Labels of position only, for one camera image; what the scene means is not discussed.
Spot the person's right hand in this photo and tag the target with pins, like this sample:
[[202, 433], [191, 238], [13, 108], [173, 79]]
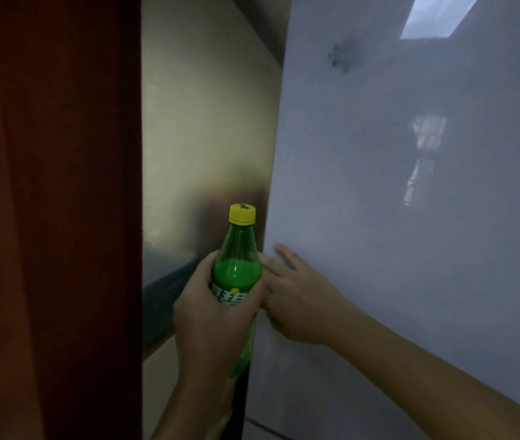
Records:
[[308, 306]]

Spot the person's left hand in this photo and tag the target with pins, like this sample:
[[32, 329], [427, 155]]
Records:
[[205, 329]]

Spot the person's left thumb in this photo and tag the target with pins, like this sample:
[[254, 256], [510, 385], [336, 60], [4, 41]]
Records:
[[256, 295]]

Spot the person's right fingers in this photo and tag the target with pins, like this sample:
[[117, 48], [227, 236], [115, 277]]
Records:
[[282, 263]]

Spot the green bottle with yellow cap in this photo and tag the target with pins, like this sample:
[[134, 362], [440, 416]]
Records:
[[237, 265]]

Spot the white refrigerator door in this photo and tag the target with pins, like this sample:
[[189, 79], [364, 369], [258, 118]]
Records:
[[402, 201]]

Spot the person's right forearm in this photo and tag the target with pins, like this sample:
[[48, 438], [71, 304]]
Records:
[[425, 384]]

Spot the person's left forearm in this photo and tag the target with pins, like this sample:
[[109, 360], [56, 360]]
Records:
[[193, 407]]

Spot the glossy beige side panel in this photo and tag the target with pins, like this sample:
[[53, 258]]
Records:
[[205, 146]]

